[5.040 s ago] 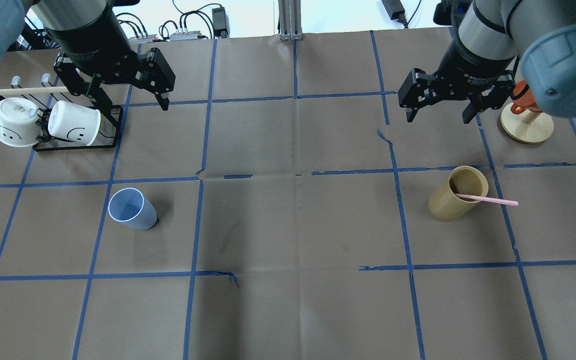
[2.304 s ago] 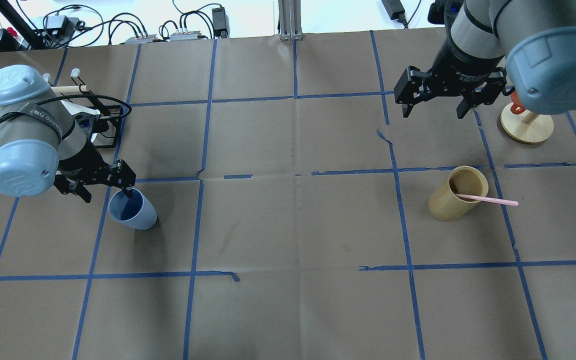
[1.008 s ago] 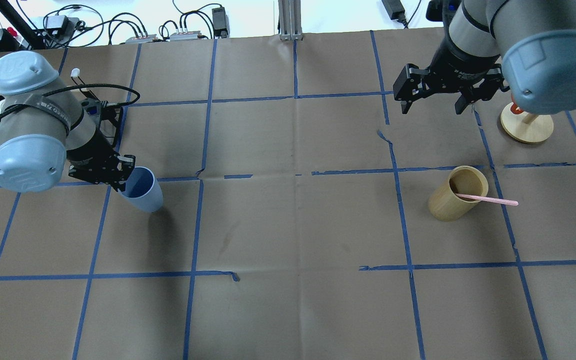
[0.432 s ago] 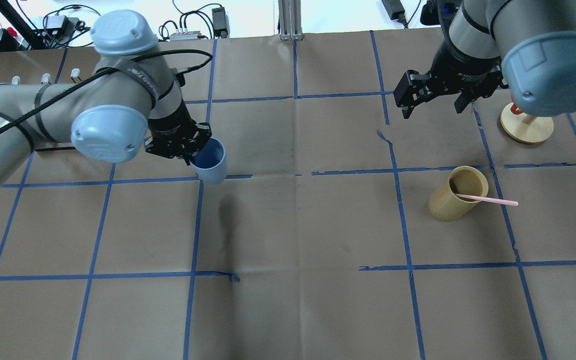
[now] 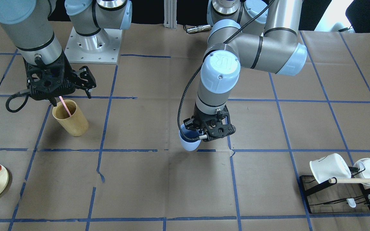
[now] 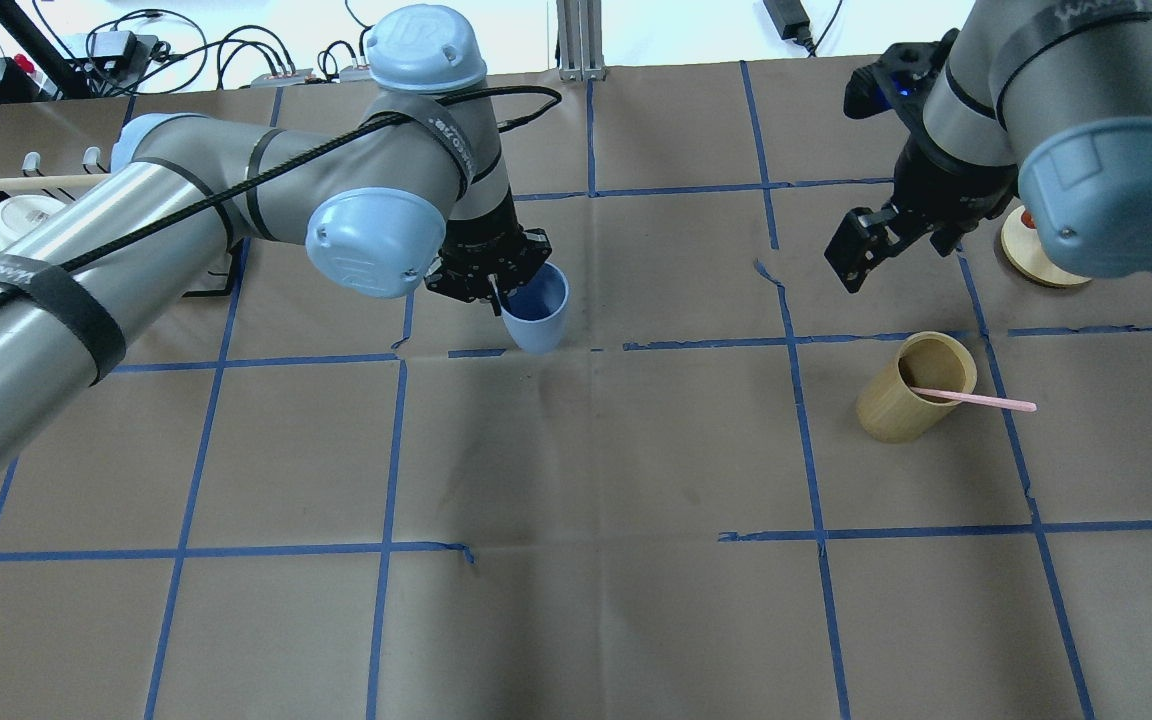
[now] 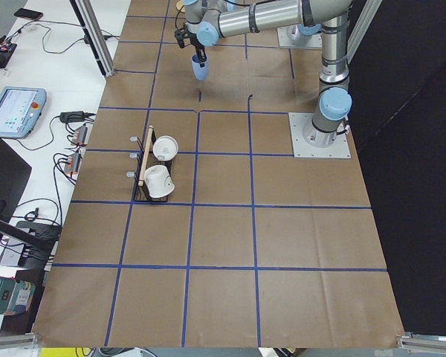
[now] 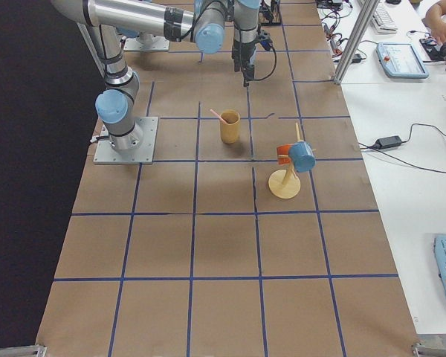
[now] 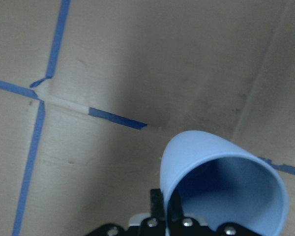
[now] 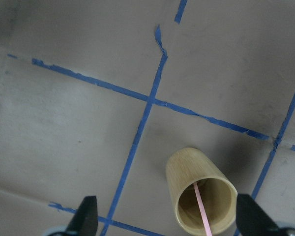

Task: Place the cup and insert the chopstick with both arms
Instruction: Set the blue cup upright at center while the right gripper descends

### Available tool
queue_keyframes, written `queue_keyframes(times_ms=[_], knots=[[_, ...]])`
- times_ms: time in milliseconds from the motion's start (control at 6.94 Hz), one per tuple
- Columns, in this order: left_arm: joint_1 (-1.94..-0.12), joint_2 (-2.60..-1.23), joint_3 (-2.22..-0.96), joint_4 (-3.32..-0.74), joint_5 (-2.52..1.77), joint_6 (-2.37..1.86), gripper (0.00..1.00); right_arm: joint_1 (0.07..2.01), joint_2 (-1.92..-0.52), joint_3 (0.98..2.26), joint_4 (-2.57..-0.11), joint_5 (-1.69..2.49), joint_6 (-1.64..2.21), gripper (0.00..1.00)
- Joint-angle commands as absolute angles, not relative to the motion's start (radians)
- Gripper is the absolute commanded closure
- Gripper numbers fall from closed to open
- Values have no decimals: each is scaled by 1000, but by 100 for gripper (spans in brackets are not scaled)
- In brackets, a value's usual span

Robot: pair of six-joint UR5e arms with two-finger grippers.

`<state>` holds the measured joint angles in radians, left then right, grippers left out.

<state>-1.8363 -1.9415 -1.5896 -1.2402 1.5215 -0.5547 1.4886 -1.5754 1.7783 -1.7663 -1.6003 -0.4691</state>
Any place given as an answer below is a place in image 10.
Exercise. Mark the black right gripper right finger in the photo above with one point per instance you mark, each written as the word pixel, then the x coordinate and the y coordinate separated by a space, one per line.
pixel 251 220

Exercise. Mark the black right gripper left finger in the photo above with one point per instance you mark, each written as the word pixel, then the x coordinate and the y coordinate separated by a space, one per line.
pixel 85 220

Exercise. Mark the pink chopstick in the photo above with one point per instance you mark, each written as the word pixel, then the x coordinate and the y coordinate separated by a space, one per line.
pixel 202 210

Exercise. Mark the bamboo chopstick holder cup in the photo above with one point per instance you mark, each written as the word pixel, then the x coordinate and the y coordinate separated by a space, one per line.
pixel 186 167

